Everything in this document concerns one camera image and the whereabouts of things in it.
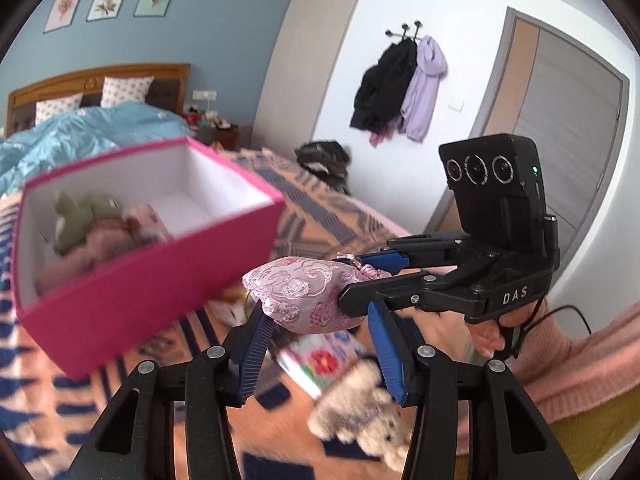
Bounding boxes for pink brocade pouch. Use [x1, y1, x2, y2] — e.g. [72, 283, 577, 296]
[242, 256, 390, 335]

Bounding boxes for pink floral tissue pack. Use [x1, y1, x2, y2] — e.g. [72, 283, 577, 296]
[277, 330, 367, 399]

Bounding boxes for pink crochet teddy bear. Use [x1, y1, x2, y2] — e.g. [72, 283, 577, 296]
[35, 226, 168, 296]

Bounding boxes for pink sweater right forearm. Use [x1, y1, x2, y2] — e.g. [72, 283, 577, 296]
[509, 304, 639, 422]

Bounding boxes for person's right hand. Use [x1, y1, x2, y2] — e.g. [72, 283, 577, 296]
[413, 302, 535, 361]

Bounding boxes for mustard knitted cardigan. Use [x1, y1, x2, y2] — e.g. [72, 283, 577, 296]
[454, 401, 640, 480]

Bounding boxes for orange navy patterned blanket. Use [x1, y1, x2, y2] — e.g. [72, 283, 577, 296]
[1, 151, 402, 479]

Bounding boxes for beige plush bear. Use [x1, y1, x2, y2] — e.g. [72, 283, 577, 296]
[307, 359, 412, 472]

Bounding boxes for lilac hoodie on hook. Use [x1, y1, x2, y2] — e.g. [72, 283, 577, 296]
[398, 36, 448, 142]

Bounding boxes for dark clothes on bed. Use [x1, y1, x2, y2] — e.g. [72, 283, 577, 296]
[294, 141, 352, 195]

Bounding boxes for black jacket on hook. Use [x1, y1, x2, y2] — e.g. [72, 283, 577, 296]
[349, 39, 418, 133]

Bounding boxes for grey sliding door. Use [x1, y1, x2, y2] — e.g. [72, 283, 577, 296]
[424, 6, 630, 266]

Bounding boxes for pink storage box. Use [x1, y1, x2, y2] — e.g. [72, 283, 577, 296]
[11, 138, 284, 379]

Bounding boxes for green frog plush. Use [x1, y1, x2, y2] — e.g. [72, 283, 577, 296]
[53, 192, 124, 256]

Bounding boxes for wooden nightstand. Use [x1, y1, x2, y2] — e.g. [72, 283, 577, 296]
[192, 125, 253, 152]

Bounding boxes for blue floral duvet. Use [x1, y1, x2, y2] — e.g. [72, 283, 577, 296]
[1, 102, 193, 195]

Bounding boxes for wooden headboard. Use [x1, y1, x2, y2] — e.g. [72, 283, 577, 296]
[6, 63, 191, 136]

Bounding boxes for left patterned pillow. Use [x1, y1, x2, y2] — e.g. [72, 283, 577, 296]
[35, 93, 84, 126]

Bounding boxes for patterned pillow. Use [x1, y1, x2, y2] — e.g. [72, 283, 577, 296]
[35, 93, 84, 126]
[100, 76, 154, 108]

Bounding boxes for right patterned pillow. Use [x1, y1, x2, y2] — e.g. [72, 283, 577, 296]
[100, 76, 154, 108]

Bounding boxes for left framed flower picture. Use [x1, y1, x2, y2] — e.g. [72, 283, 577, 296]
[43, 0, 79, 34]

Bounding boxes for black cable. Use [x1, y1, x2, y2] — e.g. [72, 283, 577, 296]
[514, 299, 594, 361]

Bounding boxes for black right camera box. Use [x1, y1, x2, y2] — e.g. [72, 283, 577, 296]
[438, 133, 547, 255]

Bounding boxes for black wall coat hooks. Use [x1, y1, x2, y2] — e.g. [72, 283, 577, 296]
[385, 21, 423, 42]

